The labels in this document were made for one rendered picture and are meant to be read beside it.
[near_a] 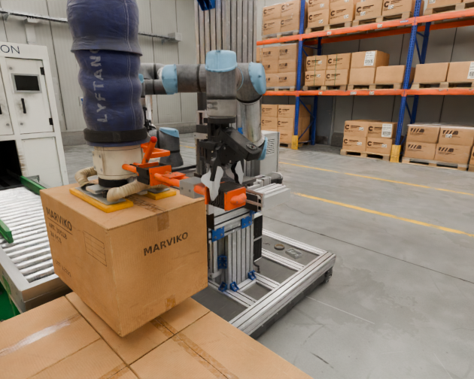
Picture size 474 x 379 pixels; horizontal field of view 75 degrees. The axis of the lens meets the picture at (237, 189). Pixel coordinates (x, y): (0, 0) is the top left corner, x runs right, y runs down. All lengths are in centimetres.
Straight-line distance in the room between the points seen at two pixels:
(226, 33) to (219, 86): 104
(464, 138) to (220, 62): 718
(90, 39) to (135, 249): 69
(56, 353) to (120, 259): 52
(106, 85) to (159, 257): 62
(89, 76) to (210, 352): 107
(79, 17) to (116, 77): 20
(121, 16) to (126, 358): 118
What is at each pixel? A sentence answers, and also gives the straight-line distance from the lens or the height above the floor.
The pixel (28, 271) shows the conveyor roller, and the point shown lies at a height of 54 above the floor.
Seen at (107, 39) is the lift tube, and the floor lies 163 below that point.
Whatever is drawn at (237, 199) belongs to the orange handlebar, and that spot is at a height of 120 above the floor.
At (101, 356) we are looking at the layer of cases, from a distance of 138.
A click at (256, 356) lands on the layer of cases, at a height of 54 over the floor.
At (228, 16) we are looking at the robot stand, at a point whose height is 185.
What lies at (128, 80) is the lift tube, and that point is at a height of 151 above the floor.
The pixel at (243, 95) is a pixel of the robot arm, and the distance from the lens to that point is 127.
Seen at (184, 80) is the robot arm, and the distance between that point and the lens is 89.
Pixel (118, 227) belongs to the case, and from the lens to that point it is 102.
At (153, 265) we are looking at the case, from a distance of 115.
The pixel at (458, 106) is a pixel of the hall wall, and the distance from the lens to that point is 911.
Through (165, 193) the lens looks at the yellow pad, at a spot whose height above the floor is 109.
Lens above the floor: 145
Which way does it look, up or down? 17 degrees down
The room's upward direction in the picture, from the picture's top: straight up
